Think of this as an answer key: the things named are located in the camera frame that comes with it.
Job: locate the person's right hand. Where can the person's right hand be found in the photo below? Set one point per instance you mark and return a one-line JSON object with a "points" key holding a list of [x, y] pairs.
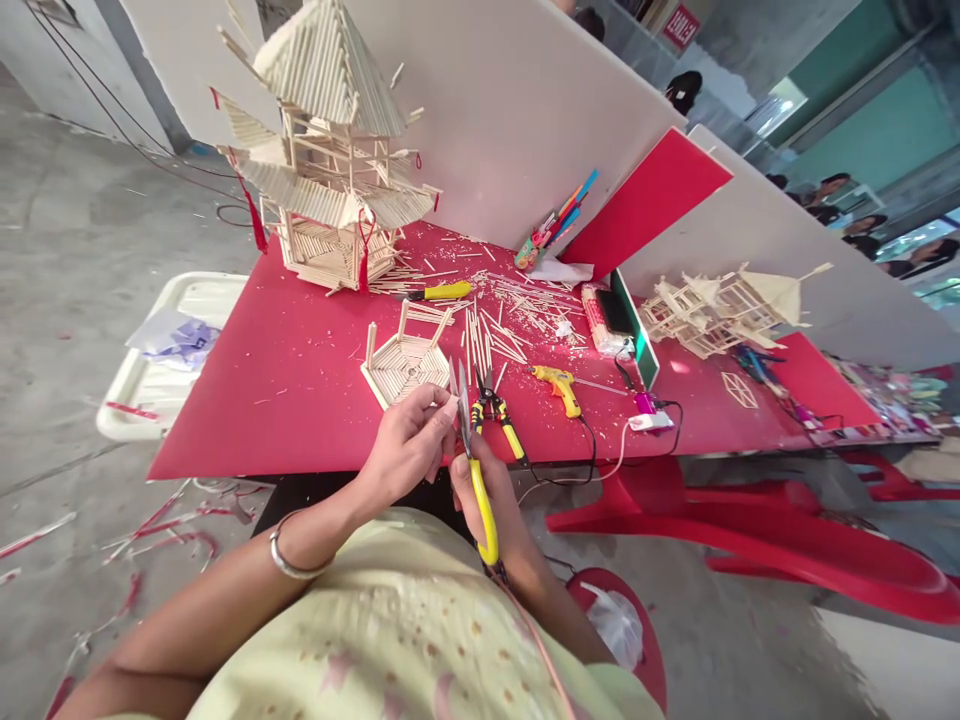
{"points": [[495, 495]]}

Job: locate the person's left hand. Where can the person's left hand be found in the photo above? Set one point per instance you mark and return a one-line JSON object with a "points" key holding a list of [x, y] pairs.
{"points": [[397, 457]]}

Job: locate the person's left thumb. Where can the person's left thumb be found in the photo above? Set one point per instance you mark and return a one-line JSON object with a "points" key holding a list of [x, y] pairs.
{"points": [[441, 416]]}

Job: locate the person's left index finger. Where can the person's left index finger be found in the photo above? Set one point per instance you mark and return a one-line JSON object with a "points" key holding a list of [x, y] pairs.
{"points": [[421, 396]]}

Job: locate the person's right thumb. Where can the person's right thumb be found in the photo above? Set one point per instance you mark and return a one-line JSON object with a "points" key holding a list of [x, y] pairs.
{"points": [[461, 480]]}

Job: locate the person's right fingers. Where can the person's right fingers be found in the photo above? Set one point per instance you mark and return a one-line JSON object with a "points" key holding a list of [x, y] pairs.
{"points": [[499, 480]]}

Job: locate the person's left fingers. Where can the person's left fingers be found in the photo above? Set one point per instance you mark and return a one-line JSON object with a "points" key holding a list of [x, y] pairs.
{"points": [[441, 459]]}

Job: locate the hexagonal wooden stick base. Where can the hexagonal wooden stick base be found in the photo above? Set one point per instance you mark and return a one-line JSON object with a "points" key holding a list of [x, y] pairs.
{"points": [[405, 364]]}

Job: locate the yellow utility knife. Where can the yellow utility knife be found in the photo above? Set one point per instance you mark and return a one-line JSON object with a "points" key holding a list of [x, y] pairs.
{"points": [[442, 291]]}

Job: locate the yellow glue gun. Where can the yellow glue gun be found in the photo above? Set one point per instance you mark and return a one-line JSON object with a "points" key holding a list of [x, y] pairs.
{"points": [[561, 386]]}

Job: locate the pile of loose wooden sticks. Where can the pile of loose wooden sticks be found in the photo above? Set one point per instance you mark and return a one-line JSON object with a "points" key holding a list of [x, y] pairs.
{"points": [[510, 315]]}

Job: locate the white plug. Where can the white plug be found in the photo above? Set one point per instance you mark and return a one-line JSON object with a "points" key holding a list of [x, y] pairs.
{"points": [[649, 423]]}

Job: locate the pink power adapter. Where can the pink power adapter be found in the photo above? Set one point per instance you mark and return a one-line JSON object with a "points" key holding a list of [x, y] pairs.
{"points": [[646, 401]]}

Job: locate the person's body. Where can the person's body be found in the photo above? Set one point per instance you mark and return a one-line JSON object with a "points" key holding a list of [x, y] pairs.
{"points": [[390, 645]]}

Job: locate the red white packet of sticks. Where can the red white packet of sticks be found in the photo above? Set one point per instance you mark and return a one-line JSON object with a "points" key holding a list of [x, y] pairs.
{"points": [[604, 322]]}

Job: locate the white plastic bag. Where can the white plastic bag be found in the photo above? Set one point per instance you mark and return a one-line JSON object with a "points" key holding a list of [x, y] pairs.
{"points": [[619, 626]]}

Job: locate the crumpled white tissue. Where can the crumpled white tissue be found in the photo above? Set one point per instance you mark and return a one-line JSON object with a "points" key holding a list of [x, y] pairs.
{"points": [[566, 270]]}

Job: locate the black phone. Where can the black phone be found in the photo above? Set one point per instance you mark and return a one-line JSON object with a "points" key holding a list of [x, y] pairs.
{"points": [[615, 311]]}

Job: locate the colourful pen holder with pens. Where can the colourful pen holder with pens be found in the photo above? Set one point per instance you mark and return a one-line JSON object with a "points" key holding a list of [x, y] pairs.
{"points": [[551, 229]]}

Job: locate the red plastic stool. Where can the red plastic stool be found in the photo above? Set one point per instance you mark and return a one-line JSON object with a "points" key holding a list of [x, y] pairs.
{"points": [[652, 652]]}

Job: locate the clear purple plastic bag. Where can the clear purple plastic bag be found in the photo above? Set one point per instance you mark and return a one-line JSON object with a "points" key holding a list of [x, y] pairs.
{"points": [[176, 337]]}

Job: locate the red plastic chair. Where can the red plastic chair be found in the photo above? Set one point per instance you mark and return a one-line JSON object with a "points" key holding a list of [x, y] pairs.
{"points": [[750, 525]]}

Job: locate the flat hexagon stick outline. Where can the flat hexagon stick outline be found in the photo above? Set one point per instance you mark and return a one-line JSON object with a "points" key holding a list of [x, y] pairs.
{"points": [[739, 390]]}

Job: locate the tall wooden stick pagoda model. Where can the tall wooden stick pagoda model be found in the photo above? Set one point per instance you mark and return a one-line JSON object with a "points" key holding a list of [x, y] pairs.
{"points": [[322, 150]]}

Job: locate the small wooden stick pagoda model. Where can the small wooden stick pagoda model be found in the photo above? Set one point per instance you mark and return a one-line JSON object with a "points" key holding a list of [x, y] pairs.
{"points": [[720, 307]]}

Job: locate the white plastic chair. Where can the white plastic chair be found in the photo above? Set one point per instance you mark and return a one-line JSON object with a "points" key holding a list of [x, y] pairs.
{"points": [[139, 397]]}

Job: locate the blue glue gun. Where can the blue glue gun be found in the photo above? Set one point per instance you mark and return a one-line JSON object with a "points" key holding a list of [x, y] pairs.
{"points": [[757, 364]]}

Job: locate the red partition panel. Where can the red partition panel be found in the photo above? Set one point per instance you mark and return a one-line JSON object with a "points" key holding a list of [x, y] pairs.
{"points": [[645, 202]]}

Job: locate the large white partition panel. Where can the large white partition panel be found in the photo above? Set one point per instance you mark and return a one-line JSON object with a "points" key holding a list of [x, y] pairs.
{"points": [[510, 112]]}

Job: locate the scattered red white strips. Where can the scattered red white strips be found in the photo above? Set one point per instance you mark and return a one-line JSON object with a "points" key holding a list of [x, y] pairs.
{"points": [[150, 525]]}

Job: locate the long white partition panel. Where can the long white partition panel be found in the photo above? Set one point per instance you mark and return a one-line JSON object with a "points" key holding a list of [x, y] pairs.
{"points": [[810, 270]]}

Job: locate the pile of colourful papers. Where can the pile of colourful papers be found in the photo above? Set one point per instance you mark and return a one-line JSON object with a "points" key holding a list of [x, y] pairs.
{"points": [[892, 401]]}

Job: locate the red hanging sign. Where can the red hanging sign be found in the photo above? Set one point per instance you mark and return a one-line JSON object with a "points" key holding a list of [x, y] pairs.
{"points": [[685, 22]]}

